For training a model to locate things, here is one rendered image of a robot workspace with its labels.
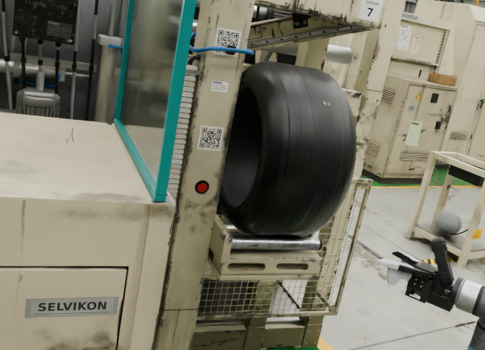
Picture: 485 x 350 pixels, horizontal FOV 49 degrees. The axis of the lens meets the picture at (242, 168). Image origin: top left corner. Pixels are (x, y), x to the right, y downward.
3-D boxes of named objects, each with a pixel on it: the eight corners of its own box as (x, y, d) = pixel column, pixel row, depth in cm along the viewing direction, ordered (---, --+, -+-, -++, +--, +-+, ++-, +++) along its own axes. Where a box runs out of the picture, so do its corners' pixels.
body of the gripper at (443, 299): (401, 294, 135) (449, 314, 129) (411, 262, 134) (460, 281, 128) (408, 288, 142) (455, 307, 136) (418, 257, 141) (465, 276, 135)
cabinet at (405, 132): (381, 185, 628) (410, 80, 594) (348, 169, 675) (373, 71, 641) (432, 185, 676) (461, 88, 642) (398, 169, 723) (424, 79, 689)
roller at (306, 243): (224, 251, 168) (227, 238, 167) (220, 245, 172) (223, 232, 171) (320, 252, 182) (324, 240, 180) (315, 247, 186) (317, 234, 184)
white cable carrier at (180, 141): (162, 216, 167) (186, 64, 154) (159, 210, 171) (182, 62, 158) (176, 216, 169) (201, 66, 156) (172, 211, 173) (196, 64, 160)
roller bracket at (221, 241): (219, 264, 165) (225, 235, 162) (188, 213, 200) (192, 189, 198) (229, 264, 166) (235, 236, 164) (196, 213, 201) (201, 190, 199)
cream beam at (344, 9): (232, -1, 177) (239, -47, 173) (210, -4, 199) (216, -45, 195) (382, 30, 200) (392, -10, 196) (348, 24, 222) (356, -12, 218)
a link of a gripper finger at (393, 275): (374, 282, 133) (408, 290, 134) (381, 260, 132) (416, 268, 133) (370, 278, 136) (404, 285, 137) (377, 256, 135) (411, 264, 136)
